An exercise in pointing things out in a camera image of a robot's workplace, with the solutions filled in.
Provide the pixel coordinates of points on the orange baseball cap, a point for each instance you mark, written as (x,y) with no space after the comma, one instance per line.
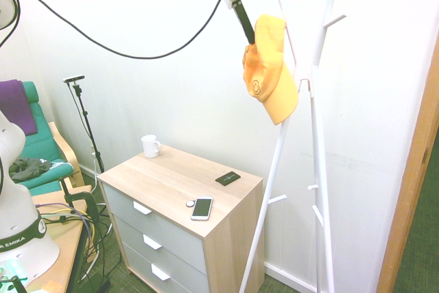
(274,77)

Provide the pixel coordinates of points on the white mug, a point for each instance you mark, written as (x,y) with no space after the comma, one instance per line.
(149,147)

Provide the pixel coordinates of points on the round white key tag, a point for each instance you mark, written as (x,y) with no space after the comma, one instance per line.
(190,203)

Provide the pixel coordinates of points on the white smartphone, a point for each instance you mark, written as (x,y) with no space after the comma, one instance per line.
(202,208)

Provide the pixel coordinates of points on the black screw clamp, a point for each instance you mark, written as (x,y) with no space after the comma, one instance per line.
(89,204)

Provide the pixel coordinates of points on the white coat rack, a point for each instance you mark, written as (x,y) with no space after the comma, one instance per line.
(307,71)

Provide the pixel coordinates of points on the wooden chest of drawers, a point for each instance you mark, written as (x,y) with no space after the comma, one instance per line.
(178,176)

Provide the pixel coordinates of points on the black camera stand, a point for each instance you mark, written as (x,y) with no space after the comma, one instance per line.
(85,118)

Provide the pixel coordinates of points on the wooden door frame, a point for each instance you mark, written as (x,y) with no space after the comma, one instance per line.
(404,204)

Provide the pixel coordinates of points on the green wooden armchair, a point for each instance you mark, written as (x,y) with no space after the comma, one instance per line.
(41,125)

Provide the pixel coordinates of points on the dark green garment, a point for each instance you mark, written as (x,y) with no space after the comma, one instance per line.
(29,167)

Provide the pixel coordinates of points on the purple cloth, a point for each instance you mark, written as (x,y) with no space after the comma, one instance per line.
(15,104)

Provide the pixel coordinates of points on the exterior camera bar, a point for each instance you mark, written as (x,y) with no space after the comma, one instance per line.
(73,79)

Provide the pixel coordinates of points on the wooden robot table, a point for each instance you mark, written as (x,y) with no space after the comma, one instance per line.
(65,248)

